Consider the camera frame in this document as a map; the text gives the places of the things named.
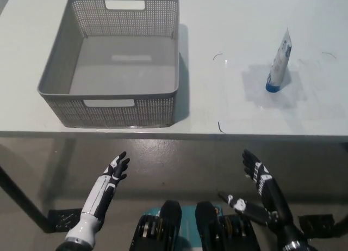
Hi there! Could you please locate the black teal robot body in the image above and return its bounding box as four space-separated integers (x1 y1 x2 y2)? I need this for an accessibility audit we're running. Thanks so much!
129 199 259 251

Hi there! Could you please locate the black table leg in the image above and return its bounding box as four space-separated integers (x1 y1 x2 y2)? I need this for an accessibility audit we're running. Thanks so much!
0 165 55 233
334 210 348 230

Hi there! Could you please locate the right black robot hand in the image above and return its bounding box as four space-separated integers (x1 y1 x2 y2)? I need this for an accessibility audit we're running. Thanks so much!
217 149 296 231

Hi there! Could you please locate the white shampoo tube blue cap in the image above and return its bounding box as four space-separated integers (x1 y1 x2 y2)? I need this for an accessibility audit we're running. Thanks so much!
265 27 293 94

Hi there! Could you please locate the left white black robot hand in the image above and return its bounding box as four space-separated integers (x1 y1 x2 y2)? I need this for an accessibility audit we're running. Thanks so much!
80 151 131 225

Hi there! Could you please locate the grey perforated plastic basket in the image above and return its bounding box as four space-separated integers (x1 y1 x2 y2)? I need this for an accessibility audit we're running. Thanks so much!
36 0 181 128

